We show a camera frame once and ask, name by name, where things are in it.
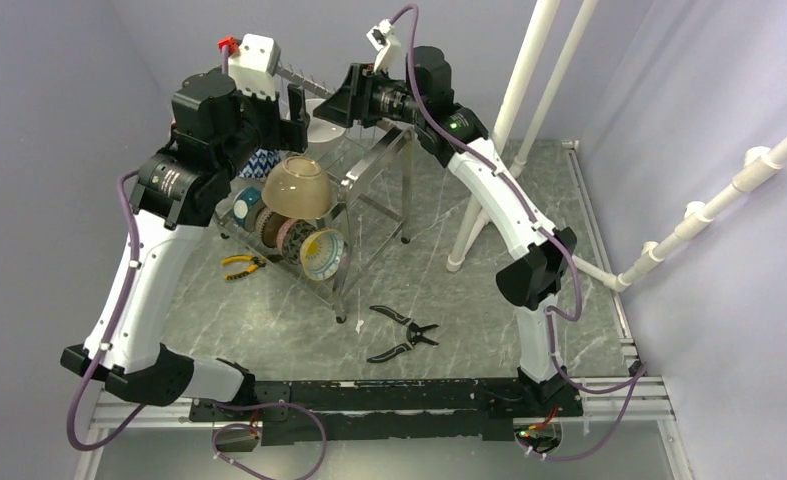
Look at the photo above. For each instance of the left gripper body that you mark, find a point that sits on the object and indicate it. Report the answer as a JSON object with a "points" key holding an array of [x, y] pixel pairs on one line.
{"points": [[274, 132]]}

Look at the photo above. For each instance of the teal white bowl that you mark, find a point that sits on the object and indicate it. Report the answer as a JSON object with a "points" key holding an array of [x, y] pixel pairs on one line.
{"points": [[246, 207]]}

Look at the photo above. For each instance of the aluminium rail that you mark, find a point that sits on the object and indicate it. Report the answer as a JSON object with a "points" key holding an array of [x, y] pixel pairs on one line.
{"points": [[648, 401]]}

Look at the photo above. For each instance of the plain white bowl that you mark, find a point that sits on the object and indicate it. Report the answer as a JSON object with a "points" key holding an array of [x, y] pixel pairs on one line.
{"points": [[321, 132]]}

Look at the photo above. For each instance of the yellow handled pliers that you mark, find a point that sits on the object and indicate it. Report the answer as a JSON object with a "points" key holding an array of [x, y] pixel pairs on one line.
{"points": [[251, 263]]}

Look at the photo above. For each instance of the red patterned bowl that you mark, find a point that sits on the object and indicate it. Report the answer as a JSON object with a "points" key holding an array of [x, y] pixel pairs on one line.
{"points": [[260, 164]]}

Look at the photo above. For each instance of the steel dish rack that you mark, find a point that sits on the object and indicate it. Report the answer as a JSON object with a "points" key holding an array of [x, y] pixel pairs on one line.
{"points": [[370, 173]]}

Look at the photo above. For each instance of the yellow teal patterned bowl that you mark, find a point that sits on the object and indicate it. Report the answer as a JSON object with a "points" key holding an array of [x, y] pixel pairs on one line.
{"points": [[321, 254]]}

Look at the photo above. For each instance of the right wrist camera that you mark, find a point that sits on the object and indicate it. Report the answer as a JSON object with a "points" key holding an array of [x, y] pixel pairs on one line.
{"points": [[387, 45]]}

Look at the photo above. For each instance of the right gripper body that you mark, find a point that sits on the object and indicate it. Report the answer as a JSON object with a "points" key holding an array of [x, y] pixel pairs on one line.
{"points": [[386, 99]]}

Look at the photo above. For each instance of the beige dark rimmed bowl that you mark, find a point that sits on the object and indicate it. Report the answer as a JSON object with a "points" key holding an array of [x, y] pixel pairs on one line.
{"points": [[267, 226]]}

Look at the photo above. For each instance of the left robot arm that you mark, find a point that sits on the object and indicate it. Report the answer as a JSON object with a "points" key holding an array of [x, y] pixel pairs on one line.
{"points": [[217, 126]]}

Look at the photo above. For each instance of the brown floral bowl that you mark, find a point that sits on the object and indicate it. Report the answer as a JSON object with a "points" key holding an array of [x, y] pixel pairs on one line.
{"points": [[293, 240]]}

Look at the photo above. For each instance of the black pliers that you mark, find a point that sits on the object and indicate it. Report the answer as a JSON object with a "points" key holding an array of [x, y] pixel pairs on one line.
{"points": [[414, 335]]}

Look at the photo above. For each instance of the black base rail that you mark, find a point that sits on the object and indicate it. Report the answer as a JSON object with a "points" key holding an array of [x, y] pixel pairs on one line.
{"points": [[487, 408]]}

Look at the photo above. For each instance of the white pipe frame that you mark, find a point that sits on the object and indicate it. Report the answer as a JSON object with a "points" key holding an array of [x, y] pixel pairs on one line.
{"points": [[684, 140]]}

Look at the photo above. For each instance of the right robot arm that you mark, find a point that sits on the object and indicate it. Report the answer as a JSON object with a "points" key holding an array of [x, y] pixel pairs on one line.
{"points": [[455, 136]]}

